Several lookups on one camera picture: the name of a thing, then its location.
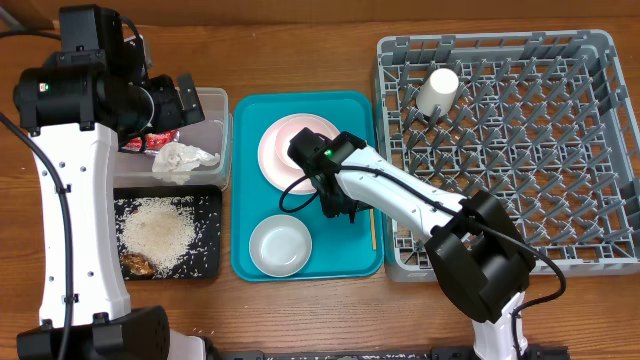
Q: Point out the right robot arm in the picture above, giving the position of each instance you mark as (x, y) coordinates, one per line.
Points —
(478, 256)

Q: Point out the white napkin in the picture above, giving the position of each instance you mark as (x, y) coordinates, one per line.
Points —
(174, 161)

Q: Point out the white paper cup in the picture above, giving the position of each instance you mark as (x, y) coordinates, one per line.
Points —
(438, 91)

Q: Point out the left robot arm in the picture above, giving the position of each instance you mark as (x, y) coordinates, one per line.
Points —
(76, 111)

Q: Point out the clear plastic bin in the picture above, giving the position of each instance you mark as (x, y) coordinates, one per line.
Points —
(213, 135)

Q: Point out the red foil snack wrapper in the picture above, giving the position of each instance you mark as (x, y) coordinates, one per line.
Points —
(150, 143)

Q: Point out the black plastic tray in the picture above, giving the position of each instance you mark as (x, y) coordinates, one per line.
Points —
(202, 259)

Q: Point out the brown food scrap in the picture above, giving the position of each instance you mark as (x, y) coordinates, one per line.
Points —
(138, 265)

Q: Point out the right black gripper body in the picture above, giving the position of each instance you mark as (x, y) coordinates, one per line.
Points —
(335, 203)

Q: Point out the white rice pile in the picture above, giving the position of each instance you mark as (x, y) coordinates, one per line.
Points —
(158, 230)

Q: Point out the grey dishwasher rack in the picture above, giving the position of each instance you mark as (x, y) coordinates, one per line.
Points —
(541, 120)

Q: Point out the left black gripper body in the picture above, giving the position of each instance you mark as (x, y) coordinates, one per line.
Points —
(169, 113)

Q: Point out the small pink bowl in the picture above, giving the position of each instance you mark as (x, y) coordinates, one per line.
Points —
(288, 138)

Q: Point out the large pink plate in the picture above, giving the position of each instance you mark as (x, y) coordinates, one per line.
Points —
(276, 166)

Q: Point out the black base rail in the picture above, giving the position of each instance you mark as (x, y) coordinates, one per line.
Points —
(534, 352)

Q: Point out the grey small bowl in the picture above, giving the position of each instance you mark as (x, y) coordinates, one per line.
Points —
(280, 246)

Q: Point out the wooden chopstick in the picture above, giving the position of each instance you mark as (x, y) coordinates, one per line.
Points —
(373, 229)

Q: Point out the teal serving tray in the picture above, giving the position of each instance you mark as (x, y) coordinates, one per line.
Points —
(341, 249)

